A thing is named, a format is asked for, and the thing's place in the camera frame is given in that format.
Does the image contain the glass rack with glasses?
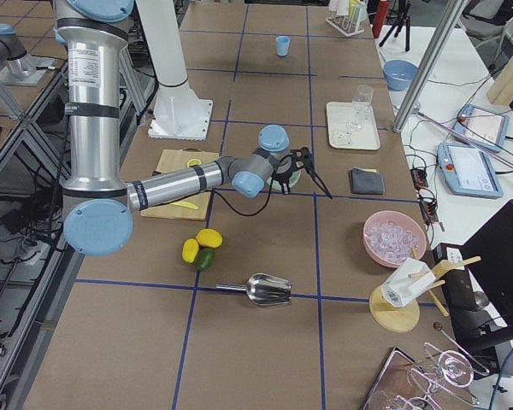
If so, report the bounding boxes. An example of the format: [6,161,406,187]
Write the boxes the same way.
[361,341,490,409]

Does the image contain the blue bowl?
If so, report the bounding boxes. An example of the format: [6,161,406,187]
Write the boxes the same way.
[383,60,418,91]

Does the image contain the cream bear tray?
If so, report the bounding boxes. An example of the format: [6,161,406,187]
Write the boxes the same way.
[326,102,380,151]

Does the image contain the black laptop monitor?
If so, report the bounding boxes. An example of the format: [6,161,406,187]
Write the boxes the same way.
[444,199,513,353]

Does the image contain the red bottle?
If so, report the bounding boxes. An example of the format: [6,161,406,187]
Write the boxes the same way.
[372,0,390,38]

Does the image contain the white paper carton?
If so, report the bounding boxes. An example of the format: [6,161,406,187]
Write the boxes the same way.
[380,258,435,308]

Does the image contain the lemon half slice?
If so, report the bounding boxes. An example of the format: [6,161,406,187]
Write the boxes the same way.
[186,158,202,167]

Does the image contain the white wire cup rack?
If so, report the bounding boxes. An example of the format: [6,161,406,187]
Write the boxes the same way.
[326,0,368,37]

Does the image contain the teach pendant tablet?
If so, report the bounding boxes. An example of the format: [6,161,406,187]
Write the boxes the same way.
[437,143,504,199]
[453,104,510,153]

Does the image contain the light blue plastic cup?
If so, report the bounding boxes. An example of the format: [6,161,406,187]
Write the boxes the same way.
[275,35,291,57]

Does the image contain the grey folded cloth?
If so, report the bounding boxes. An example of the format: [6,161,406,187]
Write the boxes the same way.
[348,167,385,195]

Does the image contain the wooden cutting board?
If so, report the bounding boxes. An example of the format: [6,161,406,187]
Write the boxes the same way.
[140,149,219,221]

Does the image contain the green lime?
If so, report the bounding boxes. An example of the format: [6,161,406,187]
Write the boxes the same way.
[194,248,215,272]

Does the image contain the pink bowl of ice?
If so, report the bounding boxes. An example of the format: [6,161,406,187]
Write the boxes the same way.
[363,210,428,268]

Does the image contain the yellow lemon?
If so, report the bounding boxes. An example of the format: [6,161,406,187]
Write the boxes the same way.
[196,228,223,249]
[181,238,200,264]

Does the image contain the metal ice scoop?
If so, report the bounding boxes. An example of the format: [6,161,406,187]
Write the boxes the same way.
[215,272,292,307]

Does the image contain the wooden cup stand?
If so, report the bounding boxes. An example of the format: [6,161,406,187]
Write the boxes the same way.
[369,256,481,333]

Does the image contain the clear wine glass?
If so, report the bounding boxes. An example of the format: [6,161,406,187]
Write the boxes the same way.
[346,85,374,131]

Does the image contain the aluminium frame post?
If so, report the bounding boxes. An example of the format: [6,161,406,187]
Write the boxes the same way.
[392,0,468,133]

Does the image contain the yellow plastic knife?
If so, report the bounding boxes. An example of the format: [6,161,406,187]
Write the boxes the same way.
[169,201,199,210]

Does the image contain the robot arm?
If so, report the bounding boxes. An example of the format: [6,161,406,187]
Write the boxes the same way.
[52,1,322,256]
[0,23,27,67]

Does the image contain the near teach pendant tablet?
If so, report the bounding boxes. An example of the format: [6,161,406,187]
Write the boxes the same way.
[437,143,504,199]

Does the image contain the far teach pendant tablet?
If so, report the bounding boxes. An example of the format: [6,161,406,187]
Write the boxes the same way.
[453,104,510,153]

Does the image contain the black tripod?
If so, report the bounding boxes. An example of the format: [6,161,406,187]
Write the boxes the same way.
[379,0,412,52]

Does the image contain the green ceramic bowl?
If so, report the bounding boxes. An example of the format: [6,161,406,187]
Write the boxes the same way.
[267,169,301,191]

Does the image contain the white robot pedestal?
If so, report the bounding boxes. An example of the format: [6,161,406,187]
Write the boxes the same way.
[136,0,213,141]

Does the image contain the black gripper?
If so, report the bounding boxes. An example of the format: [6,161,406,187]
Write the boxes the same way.
[274,147,333,199]

